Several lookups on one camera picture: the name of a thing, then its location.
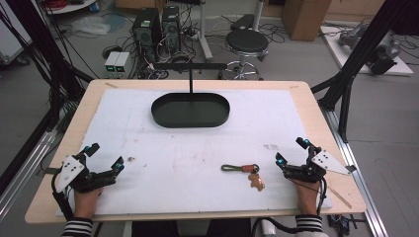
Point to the slim black computer tower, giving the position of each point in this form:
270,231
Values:
171,28

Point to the black stand with tray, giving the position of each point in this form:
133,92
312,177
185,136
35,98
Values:
191,112

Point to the black round stool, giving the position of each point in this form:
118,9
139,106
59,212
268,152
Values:
246,42

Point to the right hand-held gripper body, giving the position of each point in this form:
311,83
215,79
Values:
324,161

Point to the white floor board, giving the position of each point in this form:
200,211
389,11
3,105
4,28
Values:
336,49

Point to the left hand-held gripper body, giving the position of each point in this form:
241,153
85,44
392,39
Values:
70,169

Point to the clear plastic bag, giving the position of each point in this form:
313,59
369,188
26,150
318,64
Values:
90,25

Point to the grey robot device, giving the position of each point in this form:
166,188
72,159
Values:
383,49

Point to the white desk leg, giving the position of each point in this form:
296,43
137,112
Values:
204,36

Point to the thin wooden stick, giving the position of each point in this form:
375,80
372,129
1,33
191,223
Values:
339,197

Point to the white round table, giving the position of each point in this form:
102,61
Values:
70,6

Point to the person's right hand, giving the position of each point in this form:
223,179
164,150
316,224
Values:
308,199

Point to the white power supply unit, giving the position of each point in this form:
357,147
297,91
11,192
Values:
111,63
122,64

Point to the brown cardboard box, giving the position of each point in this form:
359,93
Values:
304,18

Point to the white foam mat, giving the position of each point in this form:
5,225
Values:
197,154

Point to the person's left hand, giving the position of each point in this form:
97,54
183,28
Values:
85,204

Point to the black metal frame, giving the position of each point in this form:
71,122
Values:
359,56
49,59

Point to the aluminium rail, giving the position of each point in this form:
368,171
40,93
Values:
359,177
23,171

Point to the large black computer tower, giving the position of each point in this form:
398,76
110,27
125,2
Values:
146,33

